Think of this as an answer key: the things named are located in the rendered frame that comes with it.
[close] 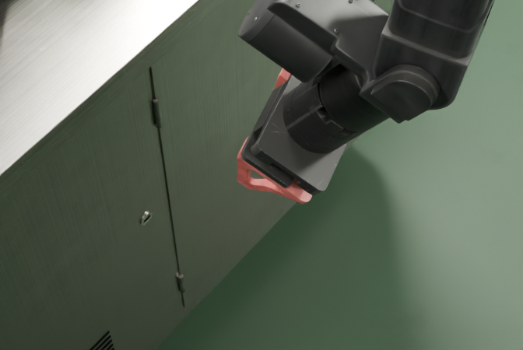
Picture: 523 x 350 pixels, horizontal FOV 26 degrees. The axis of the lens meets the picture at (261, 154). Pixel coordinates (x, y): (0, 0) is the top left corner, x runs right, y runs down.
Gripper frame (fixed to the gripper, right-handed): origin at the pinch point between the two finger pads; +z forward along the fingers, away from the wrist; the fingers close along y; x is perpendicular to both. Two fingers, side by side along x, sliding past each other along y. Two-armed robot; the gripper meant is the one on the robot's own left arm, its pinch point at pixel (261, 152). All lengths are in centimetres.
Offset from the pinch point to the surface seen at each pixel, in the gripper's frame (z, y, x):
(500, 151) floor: 83, -78, 66
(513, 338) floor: 76, -42, 78
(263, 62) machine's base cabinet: 45, -38, 7
